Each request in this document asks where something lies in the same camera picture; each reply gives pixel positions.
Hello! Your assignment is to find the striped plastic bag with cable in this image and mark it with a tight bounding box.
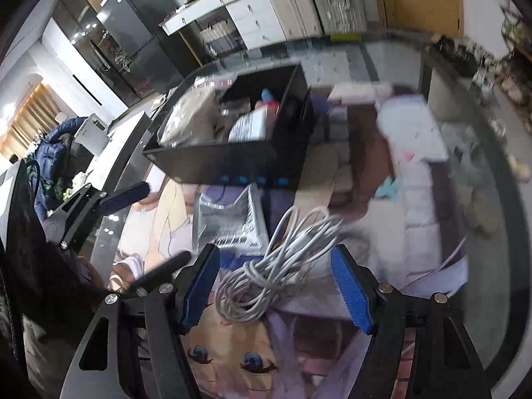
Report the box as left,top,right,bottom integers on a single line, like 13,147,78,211
193,183,271,254

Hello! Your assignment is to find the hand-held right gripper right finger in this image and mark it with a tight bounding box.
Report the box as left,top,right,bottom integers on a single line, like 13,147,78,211
330,243,494,399

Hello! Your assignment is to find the yellow wooden door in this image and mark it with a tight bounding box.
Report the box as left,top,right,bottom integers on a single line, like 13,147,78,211
368,0,464,38

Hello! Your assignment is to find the white side table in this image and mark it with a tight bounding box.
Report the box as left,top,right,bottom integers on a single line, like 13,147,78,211
85,110,152,200

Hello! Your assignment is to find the group of assorted shoes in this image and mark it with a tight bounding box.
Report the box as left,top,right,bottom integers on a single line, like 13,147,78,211
432,8,532,175

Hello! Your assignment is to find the white bin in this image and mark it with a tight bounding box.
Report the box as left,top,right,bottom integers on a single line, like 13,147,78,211
428,64,462,106

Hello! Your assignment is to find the yellow-green cloth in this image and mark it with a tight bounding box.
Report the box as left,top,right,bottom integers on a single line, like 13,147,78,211
54,175,84,200

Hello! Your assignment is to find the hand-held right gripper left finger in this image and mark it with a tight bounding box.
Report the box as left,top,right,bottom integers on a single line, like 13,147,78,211
60,243,222,399

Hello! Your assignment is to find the dark glass cabinet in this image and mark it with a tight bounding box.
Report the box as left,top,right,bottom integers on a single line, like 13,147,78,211
52,0,138,109

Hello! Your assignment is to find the black storage box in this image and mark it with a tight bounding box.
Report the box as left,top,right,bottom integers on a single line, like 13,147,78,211
142,62,320,192

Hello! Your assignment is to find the white suitcase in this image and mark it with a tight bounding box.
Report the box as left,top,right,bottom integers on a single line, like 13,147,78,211
258,0,323,42

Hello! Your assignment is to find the white vanity desk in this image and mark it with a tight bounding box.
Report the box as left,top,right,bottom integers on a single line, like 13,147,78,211
160,0,287,57

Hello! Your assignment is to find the white cable coil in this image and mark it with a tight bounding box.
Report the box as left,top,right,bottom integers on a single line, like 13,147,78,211
214,205,343,325

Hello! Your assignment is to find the dark grey refrigerator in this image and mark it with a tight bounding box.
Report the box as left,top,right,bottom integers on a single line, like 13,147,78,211
96,0,196,104

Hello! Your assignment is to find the person's left hand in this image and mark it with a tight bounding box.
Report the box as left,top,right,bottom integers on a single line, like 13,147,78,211
79,257,105,288

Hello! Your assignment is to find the wicker basket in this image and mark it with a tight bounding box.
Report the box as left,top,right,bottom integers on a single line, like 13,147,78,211
199,19,246,57

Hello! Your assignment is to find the printed desk mat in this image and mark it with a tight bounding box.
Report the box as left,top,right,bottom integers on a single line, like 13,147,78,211
108,79,470,399

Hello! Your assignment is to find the blue down jacket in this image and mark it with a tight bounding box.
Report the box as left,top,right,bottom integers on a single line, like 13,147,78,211
33,117,90,221

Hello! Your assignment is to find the cream plush toy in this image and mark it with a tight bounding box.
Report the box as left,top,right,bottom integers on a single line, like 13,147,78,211
160,87,233,148

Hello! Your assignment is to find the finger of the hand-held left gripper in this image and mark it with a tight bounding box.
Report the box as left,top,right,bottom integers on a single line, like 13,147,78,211
124,250,193,299
44,181,151,252

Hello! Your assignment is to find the white electric kettle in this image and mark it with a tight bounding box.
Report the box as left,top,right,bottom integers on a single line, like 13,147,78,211
74,113,109,154

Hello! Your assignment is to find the silver suitcase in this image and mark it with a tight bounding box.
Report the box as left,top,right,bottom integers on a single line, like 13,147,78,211
303,0,368,36

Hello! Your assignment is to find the red packet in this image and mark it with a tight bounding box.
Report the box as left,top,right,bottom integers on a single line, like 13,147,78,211
258,87,280,111

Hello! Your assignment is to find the beige curtain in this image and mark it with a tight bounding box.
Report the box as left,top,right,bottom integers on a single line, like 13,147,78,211
0,83,63,159

